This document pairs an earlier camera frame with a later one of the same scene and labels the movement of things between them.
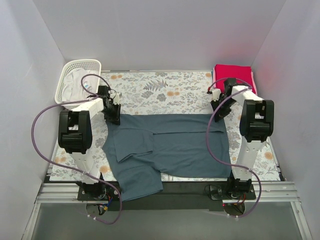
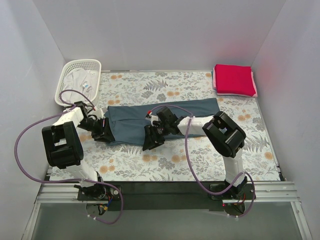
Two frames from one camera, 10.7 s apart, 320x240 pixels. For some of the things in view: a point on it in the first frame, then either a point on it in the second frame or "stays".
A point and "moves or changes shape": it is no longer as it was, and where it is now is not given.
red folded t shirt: (243, 72) stays
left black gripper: (113, 112) → (100, 130)
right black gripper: (222, 108) → (153, 133)
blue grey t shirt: (144, 146) moves or changes shape
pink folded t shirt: (254, 83) stays
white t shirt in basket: (72, 89) stays
